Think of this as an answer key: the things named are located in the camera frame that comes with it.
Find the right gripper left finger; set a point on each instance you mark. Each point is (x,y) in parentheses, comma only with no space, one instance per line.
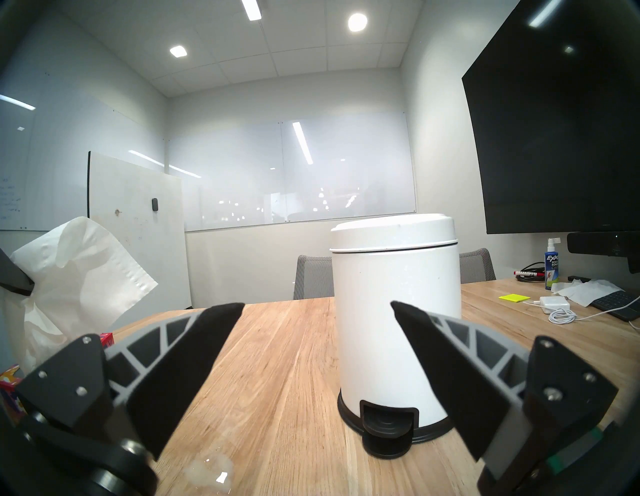
(170,370)

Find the wide glass wall whiteboard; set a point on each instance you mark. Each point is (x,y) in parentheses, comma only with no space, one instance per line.
(300,175)

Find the white power adapter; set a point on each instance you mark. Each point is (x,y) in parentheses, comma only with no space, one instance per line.
(554,304)

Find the colourful floral tissue box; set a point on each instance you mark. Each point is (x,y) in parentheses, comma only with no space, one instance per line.
(9,387)

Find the clear liquid spill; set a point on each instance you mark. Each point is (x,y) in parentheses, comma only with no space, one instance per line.
(210,470)

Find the flat white paper towel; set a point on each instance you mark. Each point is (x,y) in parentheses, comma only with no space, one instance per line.
(585,291)

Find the black keyboard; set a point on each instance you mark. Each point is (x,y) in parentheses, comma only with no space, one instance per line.
(617,304)

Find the white tissue sheet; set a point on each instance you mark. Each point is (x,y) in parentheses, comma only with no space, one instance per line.
(80,280)

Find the rolling whiteboard on stand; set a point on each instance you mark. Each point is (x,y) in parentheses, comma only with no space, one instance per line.
(145,235)

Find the square ceiling light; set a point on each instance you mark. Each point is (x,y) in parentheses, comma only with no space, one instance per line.
(178,51)

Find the whiteboard cleaner spray bottle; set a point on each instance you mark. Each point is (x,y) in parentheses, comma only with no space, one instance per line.
(551,267)

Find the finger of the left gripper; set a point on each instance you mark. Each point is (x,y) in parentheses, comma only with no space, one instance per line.
(12,275)

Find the linear ceiling light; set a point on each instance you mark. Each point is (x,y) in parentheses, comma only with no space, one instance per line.
(251,9)

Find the white pedal trash can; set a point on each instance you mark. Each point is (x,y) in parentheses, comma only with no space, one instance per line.
(380,300)

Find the grey mesh office chair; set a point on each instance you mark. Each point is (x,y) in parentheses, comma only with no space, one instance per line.
(477,265)
(314,277)

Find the black video sound bar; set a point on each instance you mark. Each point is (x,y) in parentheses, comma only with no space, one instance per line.
(605,245)

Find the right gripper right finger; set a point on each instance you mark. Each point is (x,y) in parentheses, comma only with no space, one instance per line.
(460,370)

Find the large black wall screen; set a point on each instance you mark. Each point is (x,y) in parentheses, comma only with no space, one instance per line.
(560,125)

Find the round ceiling light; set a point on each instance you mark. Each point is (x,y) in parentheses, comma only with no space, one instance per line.
(357,22)

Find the small black flat device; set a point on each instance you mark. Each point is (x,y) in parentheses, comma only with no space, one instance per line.
(579,278)

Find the yellow sticky note pad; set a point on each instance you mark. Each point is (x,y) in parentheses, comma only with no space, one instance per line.
(514,297)

